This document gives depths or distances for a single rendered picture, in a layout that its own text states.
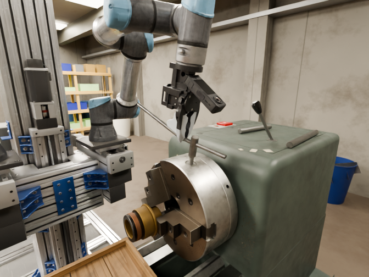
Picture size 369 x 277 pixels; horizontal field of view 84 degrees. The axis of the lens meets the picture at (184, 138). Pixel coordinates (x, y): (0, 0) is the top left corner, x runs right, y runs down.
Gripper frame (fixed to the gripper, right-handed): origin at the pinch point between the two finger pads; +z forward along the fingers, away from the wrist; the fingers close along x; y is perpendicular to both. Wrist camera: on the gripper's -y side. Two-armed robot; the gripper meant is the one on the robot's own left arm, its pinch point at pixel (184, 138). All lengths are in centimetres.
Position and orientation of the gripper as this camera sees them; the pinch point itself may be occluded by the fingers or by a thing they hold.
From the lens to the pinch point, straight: 59.3
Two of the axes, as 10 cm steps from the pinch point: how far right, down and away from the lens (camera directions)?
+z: -1.5, 9.0, 4.2
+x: -5.9, 2.6, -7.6
